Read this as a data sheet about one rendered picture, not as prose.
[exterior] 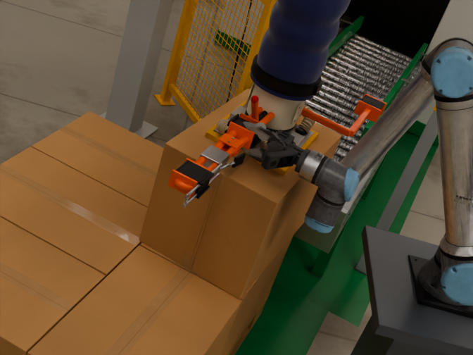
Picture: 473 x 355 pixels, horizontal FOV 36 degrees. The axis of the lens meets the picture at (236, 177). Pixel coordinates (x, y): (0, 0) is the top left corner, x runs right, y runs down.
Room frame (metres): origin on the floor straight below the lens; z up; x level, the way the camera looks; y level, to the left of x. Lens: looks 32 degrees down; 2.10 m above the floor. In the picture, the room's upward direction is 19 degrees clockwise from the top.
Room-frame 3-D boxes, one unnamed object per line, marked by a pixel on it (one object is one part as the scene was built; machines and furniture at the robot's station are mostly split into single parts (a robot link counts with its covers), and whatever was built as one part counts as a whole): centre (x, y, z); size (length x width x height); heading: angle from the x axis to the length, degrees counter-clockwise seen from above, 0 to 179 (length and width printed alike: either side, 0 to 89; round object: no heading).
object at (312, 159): (1.85, -0.19, 1.07); 0.09 x 0.05 x 0.10; 166
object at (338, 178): (1.83, -0.28, 1.06); 0.12 x 0.09 x 0.10; 76
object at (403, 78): (3.92, -0.74, 0.60); 1.60 x 0.11 x 0.09; 166
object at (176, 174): (1.57, 0.12, 1.07); 0.08 x 0.07 x 0.05; 165
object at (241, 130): (1.91, 0.02, 1.07); 0.10 x 0.08 x 0.06; 75
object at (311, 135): (2.13, -0.13, 0.97); 0.34 x 0.10 x 0.05; 165
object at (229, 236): (2.14, -0.03, 0.74); 0.60 x 0.40 x 0.40; 163
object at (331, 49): (4.04, -0.22, 0.60); 1.60 x 0.11 x 0.09; 166
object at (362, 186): (3.56, -0.71, 0.50); 2.31 x 0.05 x 0.19; 166
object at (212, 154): (1.70, 0.08, 1.06); 0.07 x 0.07 x 0.04; 75
